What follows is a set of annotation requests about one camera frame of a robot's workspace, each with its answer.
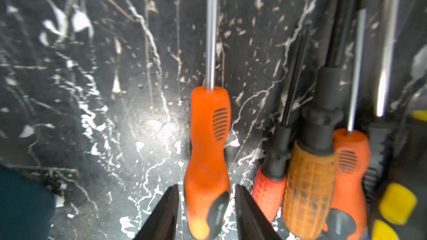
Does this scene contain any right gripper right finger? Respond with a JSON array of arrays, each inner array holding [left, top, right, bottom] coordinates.
[[235, 184, 281, 240]]

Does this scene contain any amber handle black screwdriver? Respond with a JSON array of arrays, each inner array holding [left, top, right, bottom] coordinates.
[[282, 0, 357, 240]]

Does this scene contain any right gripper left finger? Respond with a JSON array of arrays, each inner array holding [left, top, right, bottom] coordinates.
[[134, 184, 180, 240]]

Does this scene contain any black yellow handle screwdriver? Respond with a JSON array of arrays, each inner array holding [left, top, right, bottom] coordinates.
[[368, 0, 427, 240]]

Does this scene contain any small orange handle screwdriver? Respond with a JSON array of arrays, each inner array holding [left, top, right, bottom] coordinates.
[[324, 7, 370, 240]]

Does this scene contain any teal storage tray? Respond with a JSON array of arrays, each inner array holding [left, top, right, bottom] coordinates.
[[1, 166, 56, 240]]

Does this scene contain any red handle black screwdriver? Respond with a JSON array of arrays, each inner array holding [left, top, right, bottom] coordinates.
[[252, 33, 309, 222]]

